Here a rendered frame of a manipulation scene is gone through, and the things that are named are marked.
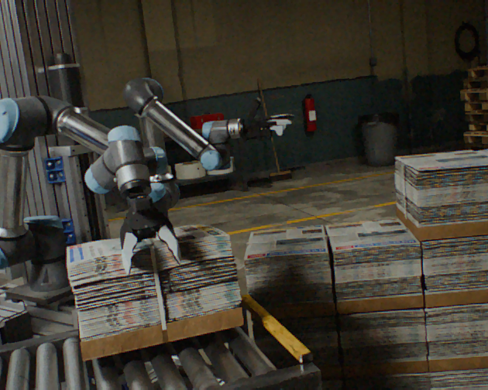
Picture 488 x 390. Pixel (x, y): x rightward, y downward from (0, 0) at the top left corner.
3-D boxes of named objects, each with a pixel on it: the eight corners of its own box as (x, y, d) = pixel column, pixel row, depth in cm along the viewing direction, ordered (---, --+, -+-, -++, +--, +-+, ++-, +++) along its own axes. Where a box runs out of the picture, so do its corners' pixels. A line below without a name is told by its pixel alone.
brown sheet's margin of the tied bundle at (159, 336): (160, 313, 166) (158, 297, 166) (179, 339, 139) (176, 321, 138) (139, 317, 164) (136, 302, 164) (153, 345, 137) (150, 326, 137)
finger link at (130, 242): (128, 282, 133) (139, 244, 137) (129, 273, 127) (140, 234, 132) (115, 278, 132) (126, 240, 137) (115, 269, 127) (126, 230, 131)
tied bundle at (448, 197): (395, 217, 232) (391, 158, 228) (472, 210, 230) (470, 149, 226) (417, 242, 195) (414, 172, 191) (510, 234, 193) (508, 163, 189)
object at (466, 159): (393, 159, 227) (393, 155, 226) (471, 151, 224) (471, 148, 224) (416, 173, 191) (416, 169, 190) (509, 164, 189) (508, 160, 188)
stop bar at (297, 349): (249, 299, 169) (249, 292, 169) (314, 360, 128) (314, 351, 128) (238, 302, 168) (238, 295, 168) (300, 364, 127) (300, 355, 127)
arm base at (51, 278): (20, 289, 198) (15, 259, 196) (58, 274, 210) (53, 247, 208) (49, 293, 189) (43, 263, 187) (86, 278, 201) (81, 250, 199)
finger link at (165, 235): (188, 263, 137) (163, 234, 139) (190, 254, 132) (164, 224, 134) (177, 271, 135) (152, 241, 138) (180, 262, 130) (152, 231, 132)
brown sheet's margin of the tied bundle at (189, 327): (216, 300, 170) (214, 285, 170) (245, 324, 143) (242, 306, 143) (160, 313, 166) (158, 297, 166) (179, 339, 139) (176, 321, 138)
